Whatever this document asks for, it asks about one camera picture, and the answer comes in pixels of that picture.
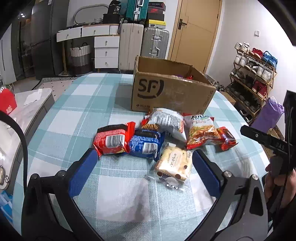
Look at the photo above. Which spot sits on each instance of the beige hard suitcase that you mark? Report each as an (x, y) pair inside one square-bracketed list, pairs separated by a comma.
[(130, 44)]

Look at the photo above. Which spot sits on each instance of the SF cardboard box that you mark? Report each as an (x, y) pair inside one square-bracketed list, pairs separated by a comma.
[(160, 83)]

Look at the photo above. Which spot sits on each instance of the grey side table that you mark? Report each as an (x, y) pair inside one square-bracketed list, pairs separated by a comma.
[(32, 106)]

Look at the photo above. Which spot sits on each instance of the dotted floor rug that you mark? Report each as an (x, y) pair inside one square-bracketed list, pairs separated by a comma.
[(58, 85)]

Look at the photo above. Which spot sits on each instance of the purple gift bag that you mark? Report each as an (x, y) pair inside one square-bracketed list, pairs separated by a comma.
[(269, 115)]

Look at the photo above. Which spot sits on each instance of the silver hard suitcase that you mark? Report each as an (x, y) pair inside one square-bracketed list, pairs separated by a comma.
[(155, 42)]

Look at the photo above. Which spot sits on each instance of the stacked shoe boxes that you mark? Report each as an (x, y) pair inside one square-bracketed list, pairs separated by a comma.
[(156, 15)]

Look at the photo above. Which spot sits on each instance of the white red noodle snack bag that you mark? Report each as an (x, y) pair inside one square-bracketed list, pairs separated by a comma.
[(165, 120)]

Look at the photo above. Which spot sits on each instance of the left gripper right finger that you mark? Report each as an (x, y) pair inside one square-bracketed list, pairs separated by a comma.
[(239, 211)]

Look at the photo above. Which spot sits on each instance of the clear cookie packet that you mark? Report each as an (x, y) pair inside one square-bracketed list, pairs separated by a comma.
[(173, 169)]

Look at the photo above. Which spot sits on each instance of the red gift bag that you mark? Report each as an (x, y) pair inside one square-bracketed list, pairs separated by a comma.
[(7, 100)]

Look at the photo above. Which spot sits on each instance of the black refrigerator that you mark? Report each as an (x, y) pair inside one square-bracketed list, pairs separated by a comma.
[(34, 48)]

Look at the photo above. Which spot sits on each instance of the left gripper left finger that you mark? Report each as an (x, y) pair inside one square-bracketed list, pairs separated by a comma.
[(49, 210)]

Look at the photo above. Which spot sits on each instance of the orange chips snack bag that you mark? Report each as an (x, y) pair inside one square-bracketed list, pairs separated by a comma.
[(201, 131)]

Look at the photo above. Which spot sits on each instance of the blue barcode snack packet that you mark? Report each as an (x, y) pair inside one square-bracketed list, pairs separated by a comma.
[(146, 144)]

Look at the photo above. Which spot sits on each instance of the wooden shoe rack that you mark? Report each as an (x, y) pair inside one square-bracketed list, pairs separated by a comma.
[(251, 79)]

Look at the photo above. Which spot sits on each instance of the red barcode snack packet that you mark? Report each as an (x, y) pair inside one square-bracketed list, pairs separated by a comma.
[(113, 139)]

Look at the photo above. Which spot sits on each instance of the wooden door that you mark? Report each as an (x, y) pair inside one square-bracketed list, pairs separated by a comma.
[(194, 33)]

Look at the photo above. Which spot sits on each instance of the teal hard suitcase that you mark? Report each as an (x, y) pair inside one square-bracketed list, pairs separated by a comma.
[(136, 10)]

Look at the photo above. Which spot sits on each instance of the striped laundry basket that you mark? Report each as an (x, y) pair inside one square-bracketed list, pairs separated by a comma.
[(81, 59)]

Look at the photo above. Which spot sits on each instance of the small red dark snack packet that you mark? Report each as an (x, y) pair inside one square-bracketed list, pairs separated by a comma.
[(226, 138)]

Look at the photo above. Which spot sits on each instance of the white drawer desk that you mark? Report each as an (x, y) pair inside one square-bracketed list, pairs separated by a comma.
[(106, 42)]

